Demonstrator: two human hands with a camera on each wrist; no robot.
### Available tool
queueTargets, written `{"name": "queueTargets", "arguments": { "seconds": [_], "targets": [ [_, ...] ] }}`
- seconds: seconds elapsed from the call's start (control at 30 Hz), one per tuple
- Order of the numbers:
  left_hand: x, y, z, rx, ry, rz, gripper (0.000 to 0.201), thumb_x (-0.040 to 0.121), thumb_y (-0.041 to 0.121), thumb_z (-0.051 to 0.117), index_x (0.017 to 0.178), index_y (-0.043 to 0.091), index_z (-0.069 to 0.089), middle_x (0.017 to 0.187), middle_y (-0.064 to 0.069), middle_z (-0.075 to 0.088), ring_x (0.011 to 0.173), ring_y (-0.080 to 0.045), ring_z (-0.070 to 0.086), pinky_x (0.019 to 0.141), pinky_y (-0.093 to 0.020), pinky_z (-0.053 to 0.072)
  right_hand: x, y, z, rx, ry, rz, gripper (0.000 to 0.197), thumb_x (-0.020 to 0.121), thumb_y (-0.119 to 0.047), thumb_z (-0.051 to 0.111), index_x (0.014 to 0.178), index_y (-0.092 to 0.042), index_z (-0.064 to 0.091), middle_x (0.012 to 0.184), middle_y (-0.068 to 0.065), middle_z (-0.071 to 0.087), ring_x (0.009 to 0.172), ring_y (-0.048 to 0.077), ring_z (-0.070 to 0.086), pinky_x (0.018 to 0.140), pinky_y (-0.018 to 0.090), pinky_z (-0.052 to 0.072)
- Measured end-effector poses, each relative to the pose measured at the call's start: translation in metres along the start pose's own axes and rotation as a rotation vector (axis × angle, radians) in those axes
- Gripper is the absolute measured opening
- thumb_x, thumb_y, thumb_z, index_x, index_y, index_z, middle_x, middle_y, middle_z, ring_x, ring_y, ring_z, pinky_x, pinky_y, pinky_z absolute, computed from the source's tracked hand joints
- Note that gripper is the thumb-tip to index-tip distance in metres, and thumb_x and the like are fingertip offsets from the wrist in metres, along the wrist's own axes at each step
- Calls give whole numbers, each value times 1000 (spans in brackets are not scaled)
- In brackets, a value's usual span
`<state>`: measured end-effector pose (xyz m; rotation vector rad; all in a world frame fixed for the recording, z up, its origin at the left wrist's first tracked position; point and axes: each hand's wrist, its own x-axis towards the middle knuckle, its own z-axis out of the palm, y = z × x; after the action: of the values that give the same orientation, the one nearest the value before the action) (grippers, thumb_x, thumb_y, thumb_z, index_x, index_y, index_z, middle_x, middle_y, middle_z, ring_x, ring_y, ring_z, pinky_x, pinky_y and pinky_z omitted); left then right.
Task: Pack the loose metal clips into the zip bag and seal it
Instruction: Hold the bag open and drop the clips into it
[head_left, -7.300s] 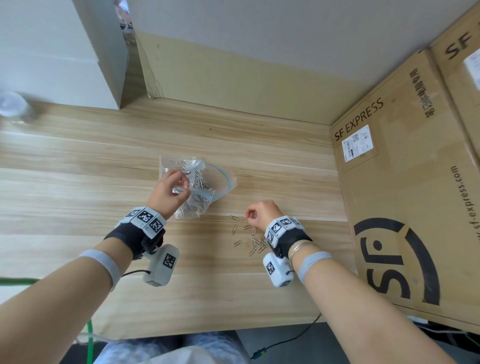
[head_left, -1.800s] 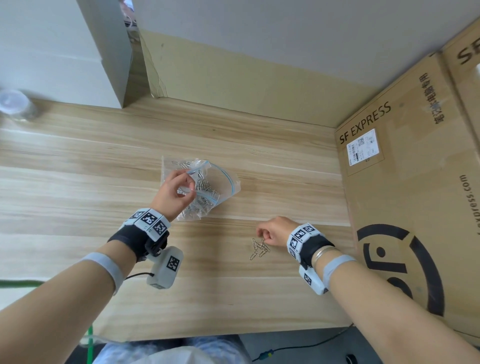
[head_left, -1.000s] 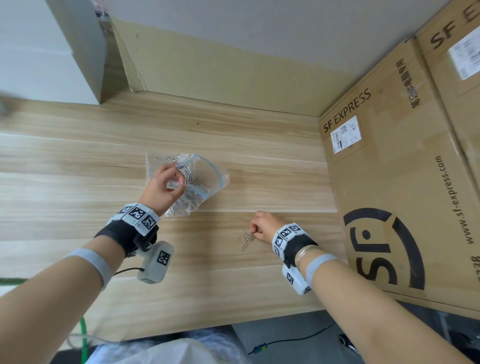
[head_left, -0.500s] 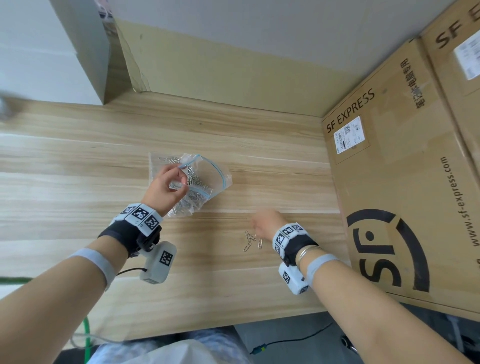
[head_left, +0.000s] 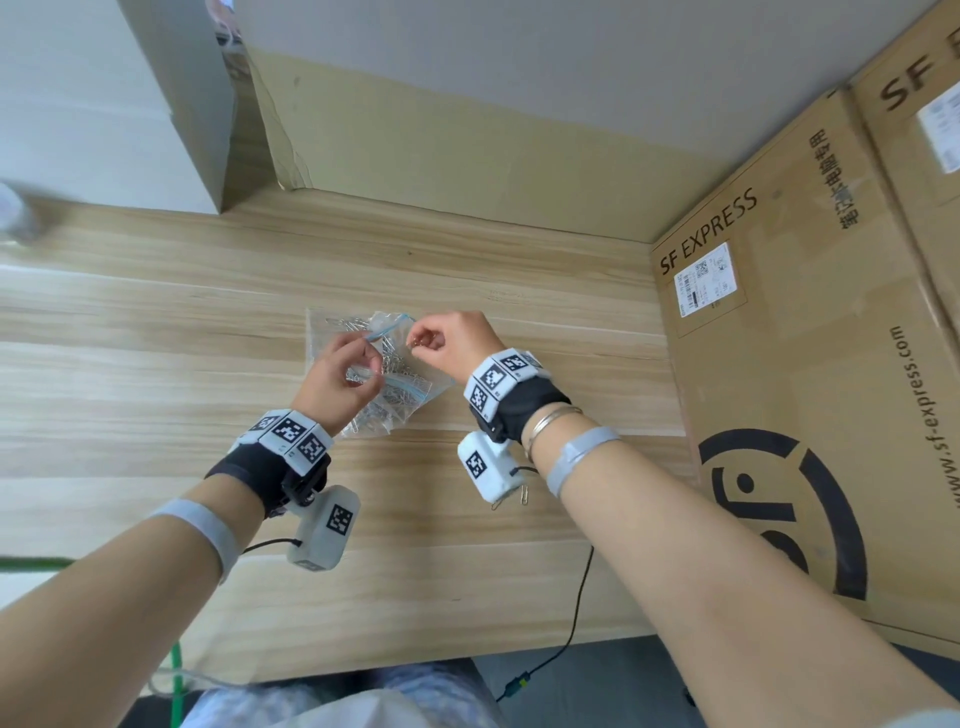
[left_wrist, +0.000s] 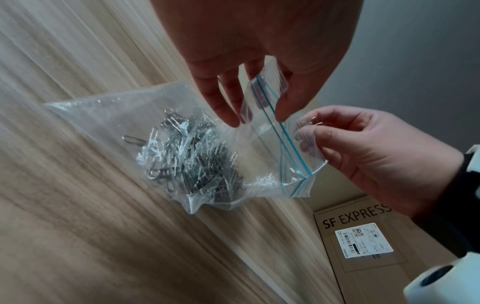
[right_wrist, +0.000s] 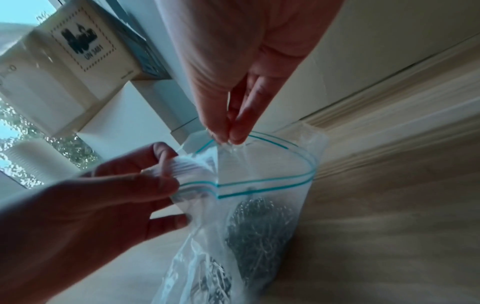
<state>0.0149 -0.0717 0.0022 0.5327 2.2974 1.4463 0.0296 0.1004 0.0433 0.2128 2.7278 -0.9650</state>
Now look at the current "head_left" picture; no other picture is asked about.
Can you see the person's left hand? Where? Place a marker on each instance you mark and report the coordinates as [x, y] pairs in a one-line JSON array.
[[326, 394]]

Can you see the clear zip plastic bag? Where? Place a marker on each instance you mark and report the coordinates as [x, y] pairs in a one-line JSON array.
[[427, 390]]

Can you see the large white shipping label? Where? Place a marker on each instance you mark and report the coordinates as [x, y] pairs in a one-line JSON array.
[[941, 127]]

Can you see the marker wristband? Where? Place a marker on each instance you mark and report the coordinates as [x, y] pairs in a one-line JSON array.
[[289, 431], [499, 371]]

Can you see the clear bottle white cap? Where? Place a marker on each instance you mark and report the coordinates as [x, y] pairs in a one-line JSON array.
[[15, 214]]

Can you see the person's right forearm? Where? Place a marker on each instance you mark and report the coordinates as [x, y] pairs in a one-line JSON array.
[[735, 600]]

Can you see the large cardboard box round logo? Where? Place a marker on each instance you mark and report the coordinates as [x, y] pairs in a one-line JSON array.
[[787, 390]]

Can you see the tan cardboard back panel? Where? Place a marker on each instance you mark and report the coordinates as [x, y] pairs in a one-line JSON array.
[[487, 165]]

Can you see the person's right hand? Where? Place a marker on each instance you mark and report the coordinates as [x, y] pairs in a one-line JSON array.
[[465, 341]]

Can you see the person's legs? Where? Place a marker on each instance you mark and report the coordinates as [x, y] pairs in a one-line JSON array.
[[420, 697]]

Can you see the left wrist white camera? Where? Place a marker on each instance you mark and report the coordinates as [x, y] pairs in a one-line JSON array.
[[326, 529]]

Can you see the wrist white camera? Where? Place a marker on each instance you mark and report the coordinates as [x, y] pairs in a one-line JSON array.
[[484, 469], [326, 529]]

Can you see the gathered bunch of paper clips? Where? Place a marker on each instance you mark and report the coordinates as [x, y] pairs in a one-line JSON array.
[[394, 394]]

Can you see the person's left forearm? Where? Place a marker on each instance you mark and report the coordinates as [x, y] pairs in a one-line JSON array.
[[90, 637]]

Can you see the white cabinet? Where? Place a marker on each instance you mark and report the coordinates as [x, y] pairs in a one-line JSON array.
[[90, 97]]

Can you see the right marker wristband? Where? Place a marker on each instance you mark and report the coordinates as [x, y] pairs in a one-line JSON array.
[[499, 371]]

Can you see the light wooden table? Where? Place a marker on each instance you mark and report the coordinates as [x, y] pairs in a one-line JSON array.
[[150, 315]]

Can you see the left marker wristband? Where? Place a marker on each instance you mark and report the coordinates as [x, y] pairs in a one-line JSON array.
[[289, 431]]

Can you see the plain brown cardboard box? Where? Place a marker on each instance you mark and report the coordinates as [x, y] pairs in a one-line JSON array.
[[892, 202]]

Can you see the pile of silver paper clips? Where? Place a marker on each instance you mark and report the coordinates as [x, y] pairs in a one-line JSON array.
[[523, 495]]

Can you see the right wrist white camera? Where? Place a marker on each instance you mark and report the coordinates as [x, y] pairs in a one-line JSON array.
[[484, 469]]

